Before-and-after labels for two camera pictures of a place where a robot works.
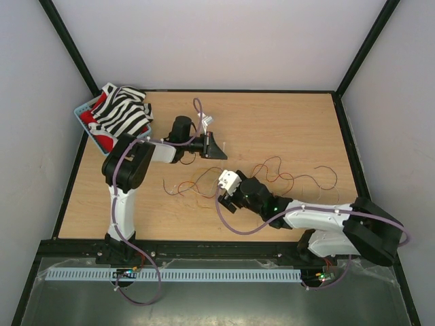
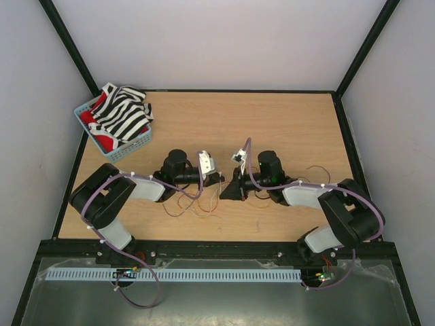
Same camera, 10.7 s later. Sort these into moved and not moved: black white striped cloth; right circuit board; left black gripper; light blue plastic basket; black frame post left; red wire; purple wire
Moved: red wire; left black gripper; purple wire
Not moved: right circuit board; black frame post left; light blue plastic basket; black white striped cloth
